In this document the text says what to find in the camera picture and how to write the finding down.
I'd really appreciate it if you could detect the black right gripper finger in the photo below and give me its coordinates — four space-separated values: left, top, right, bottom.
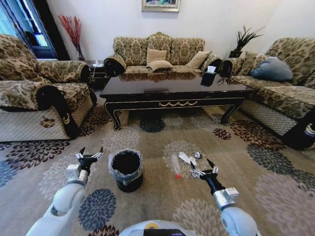
203 158 220 174
189 161 204 178

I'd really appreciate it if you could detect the black trash bin with liner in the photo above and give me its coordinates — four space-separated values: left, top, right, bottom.
108 150 144 193

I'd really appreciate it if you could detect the crumpled white paper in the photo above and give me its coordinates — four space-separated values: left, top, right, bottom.
178 151 197 167

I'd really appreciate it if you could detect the clear plastic bottle red cap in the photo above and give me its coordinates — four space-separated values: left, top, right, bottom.
171 154 182 179

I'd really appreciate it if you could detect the floral patterned carpet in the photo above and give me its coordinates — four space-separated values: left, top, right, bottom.
0 90 315 236

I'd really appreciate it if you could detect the white robot front shell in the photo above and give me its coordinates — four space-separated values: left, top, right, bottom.
118 219 197 236

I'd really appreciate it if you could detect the patterned armchair with black trim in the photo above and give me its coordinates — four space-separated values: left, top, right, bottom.
0 33 98 143

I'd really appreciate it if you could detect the dark side table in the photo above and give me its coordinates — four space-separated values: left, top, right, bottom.
85 59 110 91

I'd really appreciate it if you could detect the dark wooden coffee table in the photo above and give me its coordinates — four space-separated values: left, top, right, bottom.
99 70 256 131

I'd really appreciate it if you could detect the black tissue box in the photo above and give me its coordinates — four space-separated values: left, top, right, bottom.
200 65 217 87

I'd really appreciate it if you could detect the patterned sofa with blue cushion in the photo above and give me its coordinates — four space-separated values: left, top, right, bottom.
220 37 315 150

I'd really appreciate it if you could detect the beige patterned cushion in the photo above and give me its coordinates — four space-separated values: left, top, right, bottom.
185 50 213 69

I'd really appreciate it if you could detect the beige flat cushion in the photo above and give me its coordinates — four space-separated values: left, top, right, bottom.
146 60 174 72

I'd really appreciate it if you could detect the blue cushion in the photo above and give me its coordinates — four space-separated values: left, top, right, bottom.
250 57 294 82

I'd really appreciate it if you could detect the beige square cushion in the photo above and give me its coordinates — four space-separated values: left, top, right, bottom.
146 48 167 64

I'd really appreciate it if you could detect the red branch decoration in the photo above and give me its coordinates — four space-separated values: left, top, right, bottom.
58 15 86 61

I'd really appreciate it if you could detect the patterned three-seat sofa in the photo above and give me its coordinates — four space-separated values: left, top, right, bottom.
103 31 223 77

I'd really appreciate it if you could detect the green potted plant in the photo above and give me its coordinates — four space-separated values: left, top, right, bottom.
228 25 266 59

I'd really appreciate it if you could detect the dark window frame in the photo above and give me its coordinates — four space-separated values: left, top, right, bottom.
0 0 71 61

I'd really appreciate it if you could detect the framed wall painting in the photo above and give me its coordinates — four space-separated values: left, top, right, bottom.
141 0 181 13

